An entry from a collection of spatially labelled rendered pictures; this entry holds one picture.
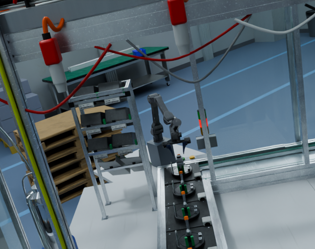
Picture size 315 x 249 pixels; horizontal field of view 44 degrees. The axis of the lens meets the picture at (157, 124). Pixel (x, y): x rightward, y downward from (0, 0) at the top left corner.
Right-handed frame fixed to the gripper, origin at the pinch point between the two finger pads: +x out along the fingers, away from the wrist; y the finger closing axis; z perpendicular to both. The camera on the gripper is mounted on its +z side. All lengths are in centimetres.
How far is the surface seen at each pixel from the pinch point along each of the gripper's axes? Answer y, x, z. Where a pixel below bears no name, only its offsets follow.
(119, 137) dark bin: -31.9, -6.5, 24.1
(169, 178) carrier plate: -8.4, 15.6, -8.5
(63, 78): -26, 17, 138
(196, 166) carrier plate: 9.8, 8.8, -16.0
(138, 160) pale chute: -25.4, 3.5, 3.9
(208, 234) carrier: 9, 59, 40
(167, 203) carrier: -10.7, 35.4, 13.5
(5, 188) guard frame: -86, 23, 58
